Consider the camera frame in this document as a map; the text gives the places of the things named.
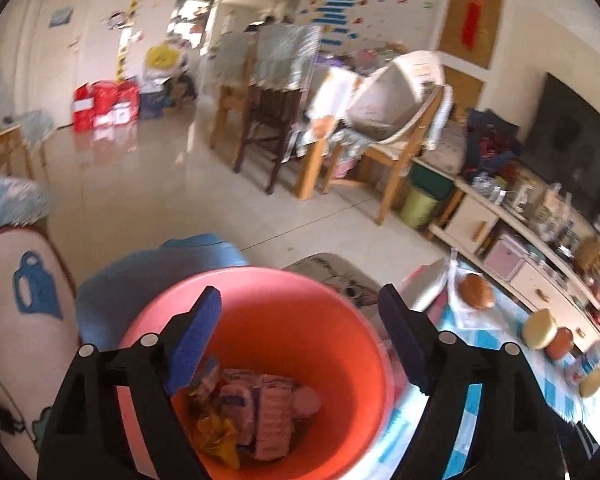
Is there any blue yellow wall chart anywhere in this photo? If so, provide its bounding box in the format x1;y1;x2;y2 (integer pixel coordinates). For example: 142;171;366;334
297;0;376;41

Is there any golden wall panel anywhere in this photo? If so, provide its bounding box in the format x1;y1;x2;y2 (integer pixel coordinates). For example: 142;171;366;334
442;65;486;121
437;0;503;71

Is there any light blue cloth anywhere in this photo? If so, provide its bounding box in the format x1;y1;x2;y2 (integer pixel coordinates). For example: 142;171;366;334
0;170;51;231

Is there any brown bun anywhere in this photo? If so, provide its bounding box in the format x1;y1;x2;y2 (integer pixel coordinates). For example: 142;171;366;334
458;273;496;310

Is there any cream mat blue teapot print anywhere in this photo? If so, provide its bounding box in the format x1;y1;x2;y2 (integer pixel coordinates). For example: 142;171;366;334
0;225;81;461

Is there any dark green box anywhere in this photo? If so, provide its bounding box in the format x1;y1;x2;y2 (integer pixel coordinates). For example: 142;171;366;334
411;164;456;200

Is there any yellow pear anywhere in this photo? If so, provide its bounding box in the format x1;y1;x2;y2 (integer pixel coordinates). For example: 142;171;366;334
522;308;561;350
579;367;600;398

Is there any dark wooden chair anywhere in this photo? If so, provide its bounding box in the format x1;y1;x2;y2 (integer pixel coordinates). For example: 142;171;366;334
232;25;323;196

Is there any black television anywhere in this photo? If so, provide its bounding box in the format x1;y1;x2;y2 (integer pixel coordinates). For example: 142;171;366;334
522;72;600;226

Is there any yellow snack packet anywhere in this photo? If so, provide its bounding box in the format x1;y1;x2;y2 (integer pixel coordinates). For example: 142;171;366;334
197;400;243;471

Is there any grey cartoon print mat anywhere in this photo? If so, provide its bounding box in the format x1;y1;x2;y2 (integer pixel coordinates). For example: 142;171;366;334
282;252;381;311

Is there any wooden chair grey cover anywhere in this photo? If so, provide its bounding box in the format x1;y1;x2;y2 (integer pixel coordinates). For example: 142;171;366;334
210;35;255;151

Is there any white paper napkin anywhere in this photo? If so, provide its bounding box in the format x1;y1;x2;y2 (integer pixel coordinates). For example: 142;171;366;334
447;250;518;331

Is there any red gift box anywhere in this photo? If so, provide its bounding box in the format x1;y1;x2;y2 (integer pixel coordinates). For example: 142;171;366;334
114;82;141;123
72;84;97;133
92;80;121;128

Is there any white yogurt bottle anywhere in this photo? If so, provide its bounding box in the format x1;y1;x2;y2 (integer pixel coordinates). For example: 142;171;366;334
565;347;598;386

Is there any cream TV cabinet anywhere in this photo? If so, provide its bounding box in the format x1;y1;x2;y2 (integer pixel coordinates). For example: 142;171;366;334
427;160;600;351

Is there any red apple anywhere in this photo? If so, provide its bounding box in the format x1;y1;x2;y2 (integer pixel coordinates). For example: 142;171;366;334
545;327;575;361

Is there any pink storage box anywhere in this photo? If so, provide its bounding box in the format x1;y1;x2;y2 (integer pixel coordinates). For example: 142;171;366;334
484;235;528;281

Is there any pink plastic bucket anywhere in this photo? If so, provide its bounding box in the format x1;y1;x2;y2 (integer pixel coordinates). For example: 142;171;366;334
117;266;396;480

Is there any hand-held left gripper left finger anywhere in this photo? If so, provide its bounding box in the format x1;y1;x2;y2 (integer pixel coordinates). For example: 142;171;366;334
36;285;223;480

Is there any large white printed bag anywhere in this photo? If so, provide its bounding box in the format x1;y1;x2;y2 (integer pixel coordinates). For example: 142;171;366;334
347;50;446;138

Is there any red bouquet dark blue wrap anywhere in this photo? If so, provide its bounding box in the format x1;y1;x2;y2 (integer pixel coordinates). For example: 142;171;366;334
465;107;523;171

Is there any green waste bin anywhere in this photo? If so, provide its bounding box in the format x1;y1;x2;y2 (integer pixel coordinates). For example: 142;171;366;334
399;185;440;229

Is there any wooden dining table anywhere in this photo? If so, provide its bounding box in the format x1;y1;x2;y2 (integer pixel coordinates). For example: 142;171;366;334
295;67;363;201

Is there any blue stool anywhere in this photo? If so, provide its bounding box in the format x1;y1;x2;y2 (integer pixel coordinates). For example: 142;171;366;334
75;232;251;356

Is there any light wooden chair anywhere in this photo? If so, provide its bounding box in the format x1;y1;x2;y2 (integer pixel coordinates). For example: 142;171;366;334
325;85;453;226

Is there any blue white checked tablecloth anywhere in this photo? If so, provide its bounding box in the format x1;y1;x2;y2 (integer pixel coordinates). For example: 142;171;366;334
375;260;600;480

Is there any white door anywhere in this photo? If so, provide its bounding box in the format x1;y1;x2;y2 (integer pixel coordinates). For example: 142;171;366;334
30;0;98;131

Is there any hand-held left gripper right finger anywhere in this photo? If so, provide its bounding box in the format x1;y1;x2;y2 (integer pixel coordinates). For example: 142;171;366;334
377;283;566;480

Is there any red instant tea packet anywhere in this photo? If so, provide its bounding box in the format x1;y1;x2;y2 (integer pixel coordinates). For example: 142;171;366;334
252;375;296;461

